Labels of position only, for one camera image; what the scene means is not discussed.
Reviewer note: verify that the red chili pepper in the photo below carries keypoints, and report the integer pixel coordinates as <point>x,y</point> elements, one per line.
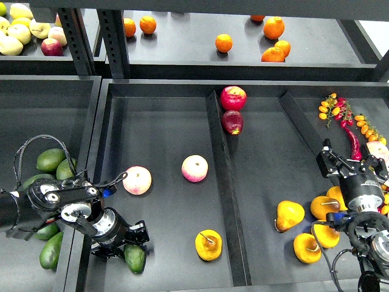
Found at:
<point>355,145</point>

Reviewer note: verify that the black left tray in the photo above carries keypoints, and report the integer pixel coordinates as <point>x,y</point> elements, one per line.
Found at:
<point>61,106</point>

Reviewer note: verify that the pale yellow apple on shelf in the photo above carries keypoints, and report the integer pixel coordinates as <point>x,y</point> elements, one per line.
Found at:
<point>38,29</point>

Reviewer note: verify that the orange on shelf left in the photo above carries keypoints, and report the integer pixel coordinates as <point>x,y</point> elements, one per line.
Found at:
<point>129,27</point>

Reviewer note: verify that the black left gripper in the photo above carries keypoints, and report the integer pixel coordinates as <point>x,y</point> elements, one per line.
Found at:
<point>110,229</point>

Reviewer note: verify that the yellow pear with stem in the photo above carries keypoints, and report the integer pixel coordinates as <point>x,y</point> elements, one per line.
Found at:
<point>208,244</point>

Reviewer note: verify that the orange cherry tomato vine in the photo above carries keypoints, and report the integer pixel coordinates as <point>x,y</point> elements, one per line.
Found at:
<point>369,130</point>

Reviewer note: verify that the black centre divided tray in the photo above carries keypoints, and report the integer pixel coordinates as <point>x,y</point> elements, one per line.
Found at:
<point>157,125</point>

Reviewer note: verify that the black upper shelf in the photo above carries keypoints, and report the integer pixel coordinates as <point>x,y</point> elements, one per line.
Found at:
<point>183,46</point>

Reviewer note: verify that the dark red apple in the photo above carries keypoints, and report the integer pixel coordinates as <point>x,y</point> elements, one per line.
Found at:
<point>232,122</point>

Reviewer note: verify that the cherry tomato bunch top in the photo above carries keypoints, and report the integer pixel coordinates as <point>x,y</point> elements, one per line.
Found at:
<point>335,108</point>

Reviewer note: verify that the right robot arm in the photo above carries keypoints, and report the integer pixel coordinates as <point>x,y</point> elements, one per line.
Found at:
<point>367,229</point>

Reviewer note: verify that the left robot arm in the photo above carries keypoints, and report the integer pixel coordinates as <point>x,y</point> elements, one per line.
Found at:
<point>75,201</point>

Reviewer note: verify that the pink peach on shelf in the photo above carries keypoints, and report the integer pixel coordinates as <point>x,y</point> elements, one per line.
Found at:
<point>57,33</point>

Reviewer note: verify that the red apple on shelf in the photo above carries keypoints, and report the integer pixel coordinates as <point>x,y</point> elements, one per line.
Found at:
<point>52,47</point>

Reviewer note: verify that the bright red apple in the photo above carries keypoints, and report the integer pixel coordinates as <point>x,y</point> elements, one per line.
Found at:
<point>233,98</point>

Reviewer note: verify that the pink apple centre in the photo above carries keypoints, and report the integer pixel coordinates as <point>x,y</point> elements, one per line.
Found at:
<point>194,168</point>

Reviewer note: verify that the yellow pear front right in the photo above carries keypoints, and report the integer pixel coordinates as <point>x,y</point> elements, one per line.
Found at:
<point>306,248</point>

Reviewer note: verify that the yellow pear middle right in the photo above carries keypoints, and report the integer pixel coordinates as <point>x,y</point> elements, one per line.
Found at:
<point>328,237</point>

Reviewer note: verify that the dark green avocado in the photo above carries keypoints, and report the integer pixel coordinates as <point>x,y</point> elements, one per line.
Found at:
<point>135,258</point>

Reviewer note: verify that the pink apple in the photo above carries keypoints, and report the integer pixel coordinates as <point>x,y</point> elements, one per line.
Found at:
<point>194,168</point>
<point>378,149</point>
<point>138,180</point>

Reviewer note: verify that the pink apple far right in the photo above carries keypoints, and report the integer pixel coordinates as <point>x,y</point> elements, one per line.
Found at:
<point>378,149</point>

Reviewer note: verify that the green avocado left bin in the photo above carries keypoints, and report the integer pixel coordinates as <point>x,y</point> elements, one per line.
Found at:
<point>64,171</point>

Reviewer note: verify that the large orange on shelf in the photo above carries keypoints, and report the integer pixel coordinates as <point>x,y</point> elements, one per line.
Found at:
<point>274,27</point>

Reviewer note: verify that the orange on shelf centre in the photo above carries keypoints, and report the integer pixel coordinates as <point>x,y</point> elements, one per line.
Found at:
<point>223,43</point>

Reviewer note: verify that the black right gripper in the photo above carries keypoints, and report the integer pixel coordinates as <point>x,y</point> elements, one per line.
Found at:
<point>361,192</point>

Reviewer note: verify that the black metal shelf post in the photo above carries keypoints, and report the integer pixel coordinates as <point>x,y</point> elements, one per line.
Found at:
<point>113,32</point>

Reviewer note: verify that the yellow pear upper right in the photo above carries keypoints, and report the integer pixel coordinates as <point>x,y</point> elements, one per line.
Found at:
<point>322,205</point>

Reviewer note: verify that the orange on shelf front right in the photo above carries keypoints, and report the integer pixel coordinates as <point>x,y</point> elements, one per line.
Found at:
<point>273,54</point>

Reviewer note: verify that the green avocado front left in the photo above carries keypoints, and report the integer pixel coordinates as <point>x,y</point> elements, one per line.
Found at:
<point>50,254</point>

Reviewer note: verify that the pink apple left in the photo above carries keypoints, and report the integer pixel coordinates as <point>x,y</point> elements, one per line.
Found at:
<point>138,180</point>

